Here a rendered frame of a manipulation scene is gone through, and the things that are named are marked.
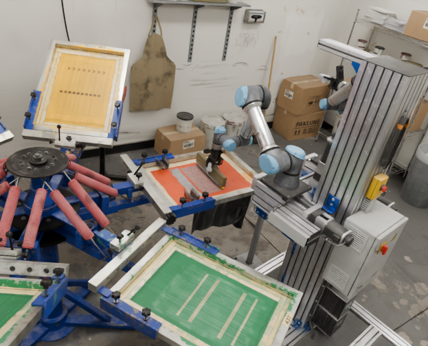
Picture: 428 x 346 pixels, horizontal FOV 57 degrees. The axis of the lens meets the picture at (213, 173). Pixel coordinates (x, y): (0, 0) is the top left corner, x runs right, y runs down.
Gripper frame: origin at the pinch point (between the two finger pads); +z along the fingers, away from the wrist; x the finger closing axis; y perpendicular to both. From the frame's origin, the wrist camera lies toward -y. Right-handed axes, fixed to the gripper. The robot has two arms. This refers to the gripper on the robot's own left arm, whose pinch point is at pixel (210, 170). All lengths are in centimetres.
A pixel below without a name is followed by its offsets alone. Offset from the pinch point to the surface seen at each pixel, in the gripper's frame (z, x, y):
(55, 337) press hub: 98, -115, 17
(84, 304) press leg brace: 78, -94, 15
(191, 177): 4.8, -13.3, -2.8
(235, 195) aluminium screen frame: 0.1, 0.7, 30.2
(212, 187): 4.4, -5.7, 13.3
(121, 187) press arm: -4, -67, 3
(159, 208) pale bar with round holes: -4, -54, 29
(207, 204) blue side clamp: 0.9, -21.5, 31.5
